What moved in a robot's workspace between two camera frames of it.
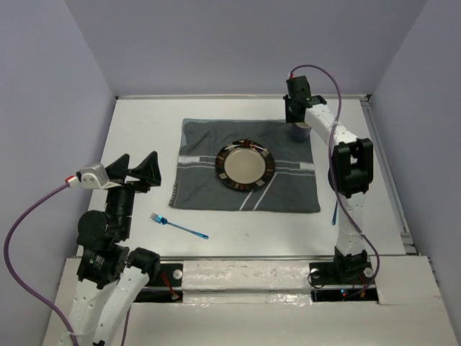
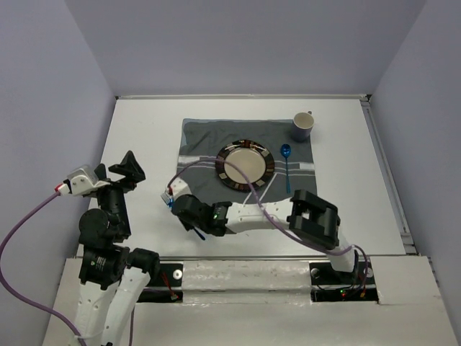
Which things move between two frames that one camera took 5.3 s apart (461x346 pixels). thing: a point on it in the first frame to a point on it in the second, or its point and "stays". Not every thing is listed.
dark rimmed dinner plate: (245, 164) stays
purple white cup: (300, 132) stays
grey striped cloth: (294, 187) stays
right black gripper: (290, 117) to (186, 223)
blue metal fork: (164, 221) to (170, 204)
